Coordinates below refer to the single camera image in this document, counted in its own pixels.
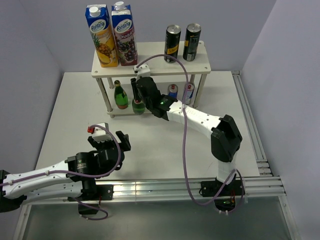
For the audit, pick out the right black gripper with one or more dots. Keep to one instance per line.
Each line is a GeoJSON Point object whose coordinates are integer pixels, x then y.
{"type": "Point", "coordinates": [135, 88]}

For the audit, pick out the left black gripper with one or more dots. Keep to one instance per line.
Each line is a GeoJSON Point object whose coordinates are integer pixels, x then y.
{"type": "Point", "coordinates": [123, 138]}

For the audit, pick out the green glass bottle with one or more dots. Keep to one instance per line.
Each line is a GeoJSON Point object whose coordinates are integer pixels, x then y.
{"type": "Point", "coordinates": [138, 107]}
{"type": "Point", "coordinates": [120, 96]}

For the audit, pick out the silver energy can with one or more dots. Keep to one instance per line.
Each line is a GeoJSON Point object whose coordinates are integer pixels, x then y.
{"type": "Point", "coordinates": [172, 91]}
{"type": "Point", "coordinates": [188, 91]}

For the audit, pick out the black can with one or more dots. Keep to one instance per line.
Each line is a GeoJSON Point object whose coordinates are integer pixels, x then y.
{"type": "Point", "coordinates": [191, 42]}
{"type": "Point", "coordinates": [172, 41]}

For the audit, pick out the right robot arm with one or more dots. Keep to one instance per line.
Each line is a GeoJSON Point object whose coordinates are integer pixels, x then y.
{"type": "Point", "coordinates": [225, 137]}

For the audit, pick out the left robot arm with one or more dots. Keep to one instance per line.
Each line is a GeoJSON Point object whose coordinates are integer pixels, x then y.
{"type": "Point", "coordinates": [74, 177]}

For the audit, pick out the white two-tier shelf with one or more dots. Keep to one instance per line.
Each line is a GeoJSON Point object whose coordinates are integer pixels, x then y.
{"type": "Point", "coordinates": [168, 72]}

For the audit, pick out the grape juice carton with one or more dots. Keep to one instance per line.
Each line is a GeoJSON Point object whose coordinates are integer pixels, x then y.
{"type": "Point", "coordinates": [124, 34]}

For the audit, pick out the pineapple juice carton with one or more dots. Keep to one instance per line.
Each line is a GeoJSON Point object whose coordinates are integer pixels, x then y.
{"type": "Point", "coordinates": [101, 32]}

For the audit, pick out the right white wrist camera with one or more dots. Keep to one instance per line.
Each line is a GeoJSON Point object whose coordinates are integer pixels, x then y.
{"type": "Point", "coordinates": [141, 71]}

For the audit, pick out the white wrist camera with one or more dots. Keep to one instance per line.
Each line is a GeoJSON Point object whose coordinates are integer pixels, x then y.
{"type": "Point", "coordinates": [141, 71]}
{"type": "Point", "coordinates": [100, 132]}

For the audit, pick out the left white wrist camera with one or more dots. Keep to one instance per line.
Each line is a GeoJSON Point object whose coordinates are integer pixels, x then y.
{"type": "Point", "coordinates": [100, 132]}

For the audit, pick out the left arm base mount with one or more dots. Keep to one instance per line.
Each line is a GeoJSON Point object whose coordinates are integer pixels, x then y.
{"type": "Point", "coordinates": [89, 207]}

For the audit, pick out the aluminium front rail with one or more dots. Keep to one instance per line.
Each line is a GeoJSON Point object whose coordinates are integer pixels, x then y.
{"type": "Point", "coordinates": [155, 190]}

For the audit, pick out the aluminium rail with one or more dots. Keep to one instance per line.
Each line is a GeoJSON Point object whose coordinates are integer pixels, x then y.
{"type": "Point", "coordinates": [260, 156]}
{"type": "Point", "coordinates": [155, 190]}

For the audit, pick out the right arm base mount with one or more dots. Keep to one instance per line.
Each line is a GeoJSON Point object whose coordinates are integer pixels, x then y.
{"type": "Point", "coordinates": [230, 196]}

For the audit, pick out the aluminium right rail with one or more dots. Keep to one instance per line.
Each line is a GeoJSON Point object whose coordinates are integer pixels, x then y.
{"type": "Point", "coordinates": [260, 156]}

